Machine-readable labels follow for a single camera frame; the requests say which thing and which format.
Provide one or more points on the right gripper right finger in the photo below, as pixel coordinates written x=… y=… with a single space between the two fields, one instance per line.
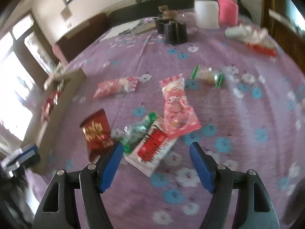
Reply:
x=254 y=207

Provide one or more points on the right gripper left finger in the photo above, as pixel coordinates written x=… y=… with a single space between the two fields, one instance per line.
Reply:
x=58 y=209

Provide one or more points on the dark red gold snack bag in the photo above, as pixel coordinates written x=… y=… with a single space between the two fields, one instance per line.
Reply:
x=97 y=132

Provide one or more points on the green clear candy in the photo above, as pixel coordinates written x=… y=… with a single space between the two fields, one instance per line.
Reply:
x=134 y=133

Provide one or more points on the red white snack sachet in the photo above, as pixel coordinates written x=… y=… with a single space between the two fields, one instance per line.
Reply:
x=153 y=147

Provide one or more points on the pink My Melody candy bag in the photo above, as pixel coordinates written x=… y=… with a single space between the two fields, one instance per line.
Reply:
x=179 y=117

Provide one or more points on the pink Hello Kitty snack bag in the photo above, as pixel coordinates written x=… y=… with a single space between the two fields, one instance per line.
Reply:
x=116 y=86

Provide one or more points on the green cake snack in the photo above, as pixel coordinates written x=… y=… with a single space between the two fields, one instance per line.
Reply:
x=209 y=75

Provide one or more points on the red snack packets in box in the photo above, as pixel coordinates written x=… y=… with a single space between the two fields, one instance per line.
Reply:
x=50 y=103

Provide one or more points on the cardboard box tray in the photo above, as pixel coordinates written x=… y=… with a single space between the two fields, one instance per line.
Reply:
x=68 y=84

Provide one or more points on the purple floral tablecloth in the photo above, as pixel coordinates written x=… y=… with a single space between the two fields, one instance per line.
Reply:
x=244 y=108

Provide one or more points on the brown armchair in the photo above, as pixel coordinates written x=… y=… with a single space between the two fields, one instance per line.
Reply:
x=70 y=45

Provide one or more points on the white paper pad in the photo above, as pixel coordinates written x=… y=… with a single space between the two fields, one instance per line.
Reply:
x=119 y=29

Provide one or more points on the black pot figurine near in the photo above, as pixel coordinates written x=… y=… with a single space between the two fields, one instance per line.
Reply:
x=175 y=31

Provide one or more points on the black pot figurine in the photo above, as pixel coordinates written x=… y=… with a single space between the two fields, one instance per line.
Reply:
x=160 y=20
x=175 y=31

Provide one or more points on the small colourful booklet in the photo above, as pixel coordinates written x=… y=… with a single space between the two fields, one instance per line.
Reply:
x=143 y=28

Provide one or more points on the white plastic jar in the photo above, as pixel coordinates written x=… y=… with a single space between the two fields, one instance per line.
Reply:
x=206 y=14

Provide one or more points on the pink water bottle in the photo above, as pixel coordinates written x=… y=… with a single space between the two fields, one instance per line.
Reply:
x=228 y=12

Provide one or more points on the black pot figurine far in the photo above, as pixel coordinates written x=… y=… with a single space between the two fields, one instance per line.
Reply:
x=160 y=20

